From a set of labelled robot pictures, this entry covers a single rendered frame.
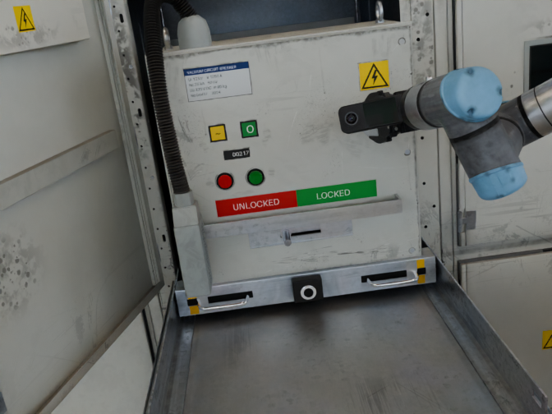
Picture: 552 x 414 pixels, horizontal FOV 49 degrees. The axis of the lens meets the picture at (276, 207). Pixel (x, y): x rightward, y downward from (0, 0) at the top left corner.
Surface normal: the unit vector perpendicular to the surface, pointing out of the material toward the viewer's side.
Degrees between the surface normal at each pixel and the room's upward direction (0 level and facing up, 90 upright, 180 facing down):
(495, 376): 0
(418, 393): 0
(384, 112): 74
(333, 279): 90
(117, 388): 90
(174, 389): 0
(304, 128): 90
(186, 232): 90
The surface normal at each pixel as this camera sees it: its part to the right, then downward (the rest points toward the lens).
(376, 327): -0.12, -0.94
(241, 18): 0.06, 0.33
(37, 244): 0.96, -0.03
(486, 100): 0.28, 0.03
